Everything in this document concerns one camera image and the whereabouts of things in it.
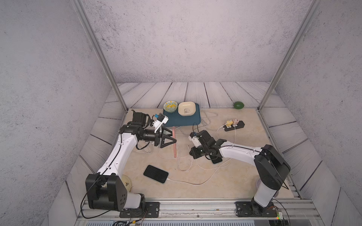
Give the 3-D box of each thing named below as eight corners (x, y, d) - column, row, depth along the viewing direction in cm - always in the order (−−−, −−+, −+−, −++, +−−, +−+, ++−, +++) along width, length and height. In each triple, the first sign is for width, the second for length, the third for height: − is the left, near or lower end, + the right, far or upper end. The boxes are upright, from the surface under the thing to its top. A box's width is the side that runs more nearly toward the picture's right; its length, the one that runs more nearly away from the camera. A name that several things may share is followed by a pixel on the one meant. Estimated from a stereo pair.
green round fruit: (233, 109, 123) (235, 106, 120) (232, 104, 127) (233, 100, 124) (243, 109, 123) (244, 106, 120) (241, 104, 127) (242, 100, 124)
